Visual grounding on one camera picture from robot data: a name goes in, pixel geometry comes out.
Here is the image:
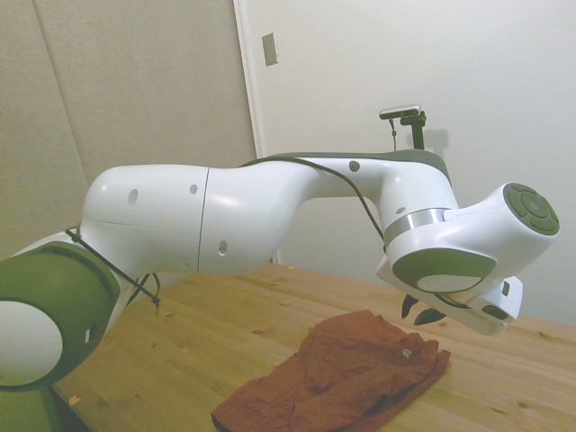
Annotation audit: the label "grey wall plate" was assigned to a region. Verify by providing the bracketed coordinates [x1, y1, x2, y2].
[261, 31, 281, 68]

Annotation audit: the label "rust red shorts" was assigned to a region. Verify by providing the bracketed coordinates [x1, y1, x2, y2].
[210, 310, 452, 432]

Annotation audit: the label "silver camera bar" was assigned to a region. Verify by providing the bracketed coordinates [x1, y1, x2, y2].
[379, 103, 424, 121]

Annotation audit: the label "dark green camera stand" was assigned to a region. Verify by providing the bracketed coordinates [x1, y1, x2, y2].
[400, 112, 428, 151]

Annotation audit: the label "white door frame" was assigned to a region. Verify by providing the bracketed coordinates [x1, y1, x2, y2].
[231, 0, 283, 266]

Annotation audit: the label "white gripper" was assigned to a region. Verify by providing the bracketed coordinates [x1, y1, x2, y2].
[376, 256, 514, 337]

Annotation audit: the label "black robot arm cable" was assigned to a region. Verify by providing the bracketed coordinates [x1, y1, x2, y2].
[65, 157, 472, 316]

